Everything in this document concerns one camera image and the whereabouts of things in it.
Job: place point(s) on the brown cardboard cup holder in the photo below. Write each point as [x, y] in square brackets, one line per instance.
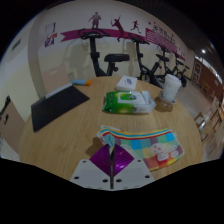
[163, 105]

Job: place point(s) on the round ceiling light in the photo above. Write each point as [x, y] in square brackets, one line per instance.
[203, 51]

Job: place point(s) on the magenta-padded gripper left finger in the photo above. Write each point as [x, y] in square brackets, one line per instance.
[91, 173]

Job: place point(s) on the dark wall sign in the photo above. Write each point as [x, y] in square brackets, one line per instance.
[16, 44]

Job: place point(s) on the beige chair back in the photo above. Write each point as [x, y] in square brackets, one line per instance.
[56, 80]

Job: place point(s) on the wall notice poster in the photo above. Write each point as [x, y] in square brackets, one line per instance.
[50, 35]

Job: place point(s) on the light wooden chair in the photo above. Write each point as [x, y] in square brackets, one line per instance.
[11, 130]

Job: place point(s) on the white lidded paper cup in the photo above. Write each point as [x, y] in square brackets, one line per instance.
[171, 88]

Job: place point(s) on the blue and orange tube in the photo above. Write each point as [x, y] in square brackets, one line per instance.
[81, 82]

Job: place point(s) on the brown display shelf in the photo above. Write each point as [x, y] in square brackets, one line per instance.
[197, 71]

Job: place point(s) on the small white box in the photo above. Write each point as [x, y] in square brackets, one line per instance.
[126, 83]

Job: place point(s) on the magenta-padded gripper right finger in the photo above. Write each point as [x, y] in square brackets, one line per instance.
[131, 173]

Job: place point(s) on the group of wooden chairs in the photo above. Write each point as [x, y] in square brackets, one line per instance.
[213, 123]

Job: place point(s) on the green wet wipes pack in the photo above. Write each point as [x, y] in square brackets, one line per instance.
[125, 101]

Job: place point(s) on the black exercise bike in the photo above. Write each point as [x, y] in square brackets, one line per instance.
[143, 70]
[162, 58]
[181, 71]
[95, 56]

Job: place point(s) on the colourful checked towel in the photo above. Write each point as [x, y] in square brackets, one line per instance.
[146, 144]

